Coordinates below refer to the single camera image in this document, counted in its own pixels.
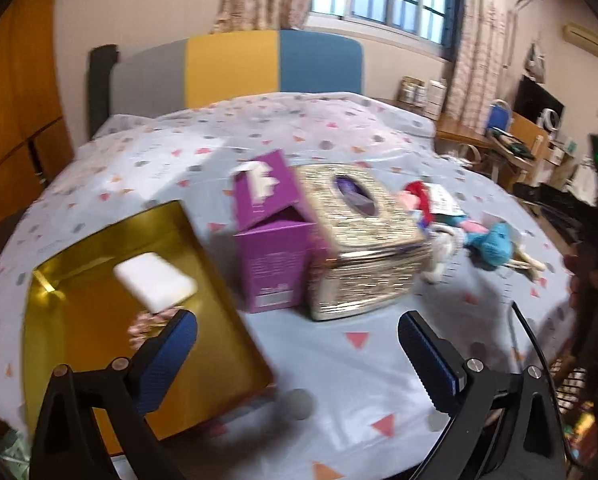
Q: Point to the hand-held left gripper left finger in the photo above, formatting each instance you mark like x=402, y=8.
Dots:
x=171, y=360

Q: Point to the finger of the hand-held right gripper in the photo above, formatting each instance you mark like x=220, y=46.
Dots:
x=549, y=207

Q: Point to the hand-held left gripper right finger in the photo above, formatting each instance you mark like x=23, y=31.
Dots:
x=431, y=360

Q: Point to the blue plush toy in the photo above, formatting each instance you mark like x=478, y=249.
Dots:
x=494, y=245

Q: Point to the white wet wipes pack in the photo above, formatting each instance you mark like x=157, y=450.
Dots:
x=154, y=280

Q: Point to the gold metal box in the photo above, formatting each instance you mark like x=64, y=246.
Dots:
x=79, y=340

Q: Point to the pink floral pouch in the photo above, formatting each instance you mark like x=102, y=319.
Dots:
x=146, y=327

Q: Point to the printed bed cover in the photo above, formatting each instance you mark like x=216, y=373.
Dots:
x=329, y=360

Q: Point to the blue chair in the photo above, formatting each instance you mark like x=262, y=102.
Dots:
x=499, y=117

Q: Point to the black monitor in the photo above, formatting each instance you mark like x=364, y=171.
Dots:
x=536, y=100

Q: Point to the gold embossed tissue box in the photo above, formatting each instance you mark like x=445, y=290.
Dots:
x=369, y=270

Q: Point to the wooden desk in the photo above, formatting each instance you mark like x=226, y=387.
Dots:
x=459, y=130

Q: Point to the red-haired rag doll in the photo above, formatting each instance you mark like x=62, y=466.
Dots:
x=416, y=200

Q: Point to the purple cardboard box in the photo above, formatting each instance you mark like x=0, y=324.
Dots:
x=274, y=260

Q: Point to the rattan chair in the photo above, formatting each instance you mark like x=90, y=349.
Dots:
x=574, y=385

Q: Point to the white storage box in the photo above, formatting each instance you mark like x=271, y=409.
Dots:
x=436, y=100

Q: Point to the grey yellow blue headboard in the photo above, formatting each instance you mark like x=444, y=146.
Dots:
x=229, y=70

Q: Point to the wooden wardrobe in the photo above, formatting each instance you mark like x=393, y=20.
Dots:
x=19, y=85

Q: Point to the wall air conditioner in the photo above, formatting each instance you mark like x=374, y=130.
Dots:
x=589, y=40

